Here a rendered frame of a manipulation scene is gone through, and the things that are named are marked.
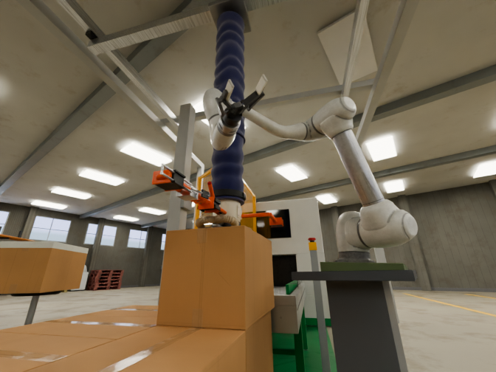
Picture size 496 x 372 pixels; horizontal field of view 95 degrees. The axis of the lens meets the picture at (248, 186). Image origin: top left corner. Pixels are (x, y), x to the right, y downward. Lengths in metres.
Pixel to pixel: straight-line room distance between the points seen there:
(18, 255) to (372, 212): 2.64
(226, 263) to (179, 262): 0.23
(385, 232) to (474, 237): 11.33
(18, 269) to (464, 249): 12.50
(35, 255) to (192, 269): 1.77
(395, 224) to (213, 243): 0.79
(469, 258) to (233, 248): 11.70
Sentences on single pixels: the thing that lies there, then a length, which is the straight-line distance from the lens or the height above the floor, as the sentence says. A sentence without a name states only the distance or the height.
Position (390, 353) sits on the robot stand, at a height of 0.43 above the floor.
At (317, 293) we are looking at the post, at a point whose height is 0.58.
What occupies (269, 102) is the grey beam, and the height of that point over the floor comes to 3.24.
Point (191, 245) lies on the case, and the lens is 1.11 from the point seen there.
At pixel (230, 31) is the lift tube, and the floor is 2.52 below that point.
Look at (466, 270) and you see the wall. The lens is 12.35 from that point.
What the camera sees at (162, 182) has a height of 1.05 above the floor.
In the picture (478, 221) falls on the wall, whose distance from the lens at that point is 12.59.
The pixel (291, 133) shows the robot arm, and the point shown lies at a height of 1.43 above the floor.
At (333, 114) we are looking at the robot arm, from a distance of 1.22.
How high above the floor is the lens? 0.75
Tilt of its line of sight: 21 degrees up
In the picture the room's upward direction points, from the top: 1 degrees counter-clockwise
